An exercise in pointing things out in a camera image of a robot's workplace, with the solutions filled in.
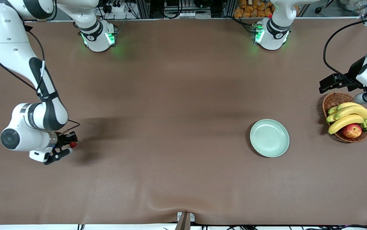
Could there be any grey metal mount bracket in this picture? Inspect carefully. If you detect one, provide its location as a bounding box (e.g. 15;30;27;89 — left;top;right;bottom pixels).
177;212;195;222

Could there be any brown upright pole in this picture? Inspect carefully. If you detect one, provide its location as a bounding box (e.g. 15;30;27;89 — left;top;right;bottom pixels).
175;212;192;230

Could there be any orange bread rolls bag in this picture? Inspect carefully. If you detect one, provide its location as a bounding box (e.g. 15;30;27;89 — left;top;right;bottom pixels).
234;0;275;18

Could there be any white power strip with plugs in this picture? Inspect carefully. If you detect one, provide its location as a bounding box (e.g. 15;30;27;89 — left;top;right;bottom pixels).
105;3;127;14

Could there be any aluminium frame post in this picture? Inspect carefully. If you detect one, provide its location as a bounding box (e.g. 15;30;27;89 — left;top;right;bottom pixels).
133;0;151;19
222;0;238;18

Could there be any long white power strip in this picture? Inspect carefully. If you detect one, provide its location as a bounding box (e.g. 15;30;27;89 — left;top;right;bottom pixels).
178;11;212;19

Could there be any large table cover mat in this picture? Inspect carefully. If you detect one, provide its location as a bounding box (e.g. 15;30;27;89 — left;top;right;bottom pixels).
0;19;367;226

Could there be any red yellow apple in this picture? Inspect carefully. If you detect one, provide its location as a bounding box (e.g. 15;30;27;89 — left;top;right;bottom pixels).
342;123;363;139

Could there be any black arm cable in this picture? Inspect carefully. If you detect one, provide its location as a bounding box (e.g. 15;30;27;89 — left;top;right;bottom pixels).
323;14;367;80
0;24;80;141

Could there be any brown wicker basket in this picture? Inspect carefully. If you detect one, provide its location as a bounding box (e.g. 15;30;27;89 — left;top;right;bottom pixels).
322;92;367;143

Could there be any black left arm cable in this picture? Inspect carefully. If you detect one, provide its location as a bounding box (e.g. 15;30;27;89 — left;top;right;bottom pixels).
323;14;367;80

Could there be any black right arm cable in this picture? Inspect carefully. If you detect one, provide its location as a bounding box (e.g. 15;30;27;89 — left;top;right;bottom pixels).
0;24;80;141

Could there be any light green round plate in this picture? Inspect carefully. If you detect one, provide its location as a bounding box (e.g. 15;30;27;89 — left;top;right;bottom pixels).
250;119;290;158

